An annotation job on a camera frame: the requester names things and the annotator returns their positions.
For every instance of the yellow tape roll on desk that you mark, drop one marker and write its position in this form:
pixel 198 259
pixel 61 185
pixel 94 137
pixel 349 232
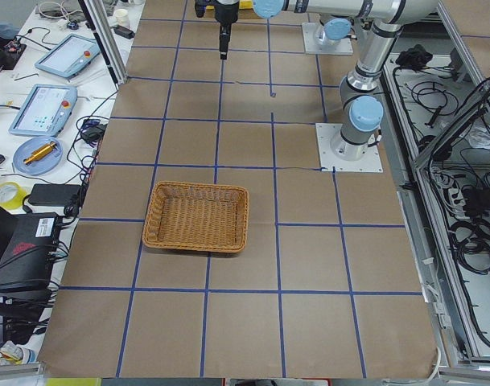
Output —
pixel 11 196

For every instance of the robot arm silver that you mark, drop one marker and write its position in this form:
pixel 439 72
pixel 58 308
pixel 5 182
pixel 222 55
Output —
pixel 363 113
pixel 333 28

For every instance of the lower teach pendant tablet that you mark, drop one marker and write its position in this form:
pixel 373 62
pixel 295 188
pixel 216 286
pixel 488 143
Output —
pixel 45 112

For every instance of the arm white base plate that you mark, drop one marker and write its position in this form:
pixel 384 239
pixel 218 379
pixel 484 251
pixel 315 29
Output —
pixel 313 46
pixel 337 155

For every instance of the upper teach pendant tablet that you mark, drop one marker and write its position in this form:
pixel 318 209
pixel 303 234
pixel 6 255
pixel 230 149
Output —
pixel 70 57

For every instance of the brown wicker basket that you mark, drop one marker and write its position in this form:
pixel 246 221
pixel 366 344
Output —
pixel 197 217

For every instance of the black power adapter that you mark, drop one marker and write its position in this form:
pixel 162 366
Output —
pixel 53 195

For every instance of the blue plate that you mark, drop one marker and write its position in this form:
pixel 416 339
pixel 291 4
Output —
pixel 40 167

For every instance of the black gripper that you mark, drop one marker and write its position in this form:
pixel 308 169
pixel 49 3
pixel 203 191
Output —
pixel 224 13

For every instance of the black computer box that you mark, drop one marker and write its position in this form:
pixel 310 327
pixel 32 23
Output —
pixel 26 244

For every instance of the white paper cup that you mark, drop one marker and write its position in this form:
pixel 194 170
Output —
pixel 122 17

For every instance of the small black adapter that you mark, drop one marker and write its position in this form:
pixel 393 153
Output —
pixel 123 32

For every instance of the black cloth bundle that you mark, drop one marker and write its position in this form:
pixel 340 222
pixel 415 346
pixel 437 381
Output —
pixel 415 58

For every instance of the aluminium frame post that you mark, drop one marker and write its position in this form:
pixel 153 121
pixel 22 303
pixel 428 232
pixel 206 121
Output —
pixel 95 14

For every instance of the teach pendant tablet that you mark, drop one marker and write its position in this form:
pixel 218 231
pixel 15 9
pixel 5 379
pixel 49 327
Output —
pixel 70 57
pixel 45 112

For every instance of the brass cylinder tool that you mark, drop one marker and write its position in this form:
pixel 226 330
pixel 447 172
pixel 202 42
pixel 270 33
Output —
pixel 40 153

